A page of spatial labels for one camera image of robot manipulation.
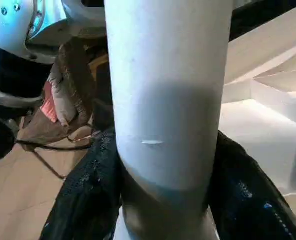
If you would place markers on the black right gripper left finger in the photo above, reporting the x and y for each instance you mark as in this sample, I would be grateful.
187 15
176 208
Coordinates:
87 195

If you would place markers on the white plastic table leg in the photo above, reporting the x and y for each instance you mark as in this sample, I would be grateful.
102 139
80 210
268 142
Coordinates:
162 62

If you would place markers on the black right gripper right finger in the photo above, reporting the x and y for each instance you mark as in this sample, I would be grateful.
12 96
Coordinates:
248 205

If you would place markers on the pink cushion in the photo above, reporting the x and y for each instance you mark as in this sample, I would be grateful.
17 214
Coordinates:
48 107

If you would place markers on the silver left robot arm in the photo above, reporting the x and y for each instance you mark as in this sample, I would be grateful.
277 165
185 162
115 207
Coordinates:
10 20

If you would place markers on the brown fuzzy chair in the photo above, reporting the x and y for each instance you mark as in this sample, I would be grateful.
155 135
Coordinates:
80 75

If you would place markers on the grey white cushion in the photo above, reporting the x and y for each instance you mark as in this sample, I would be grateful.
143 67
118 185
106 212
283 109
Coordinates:
62 100

